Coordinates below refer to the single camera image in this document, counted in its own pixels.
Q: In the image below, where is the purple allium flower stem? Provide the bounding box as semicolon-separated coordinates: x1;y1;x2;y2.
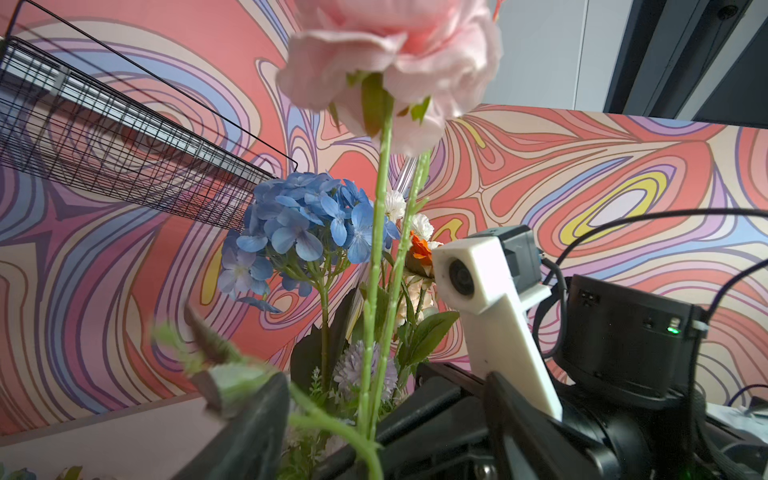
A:
332;338;400;403

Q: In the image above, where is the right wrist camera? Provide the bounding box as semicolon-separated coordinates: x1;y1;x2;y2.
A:
432;225;563;421

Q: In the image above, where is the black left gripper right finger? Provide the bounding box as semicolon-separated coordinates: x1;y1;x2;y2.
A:
483;372;600;479

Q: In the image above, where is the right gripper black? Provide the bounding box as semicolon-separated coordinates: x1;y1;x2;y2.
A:
311;359;619;480

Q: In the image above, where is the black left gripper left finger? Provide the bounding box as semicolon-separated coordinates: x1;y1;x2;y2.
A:
173;373;290;480

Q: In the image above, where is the black wire basket back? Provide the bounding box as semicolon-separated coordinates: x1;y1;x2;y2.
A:
1;1;297;228

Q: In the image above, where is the white poppy flower stem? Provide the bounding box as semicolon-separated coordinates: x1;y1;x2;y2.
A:
383;188;436;241

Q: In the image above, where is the blue hydrangea stem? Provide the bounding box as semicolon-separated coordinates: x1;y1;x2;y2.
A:
217;172;402;391

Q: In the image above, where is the orange artificial daisy flower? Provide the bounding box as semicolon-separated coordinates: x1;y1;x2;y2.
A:
405;232;434;279

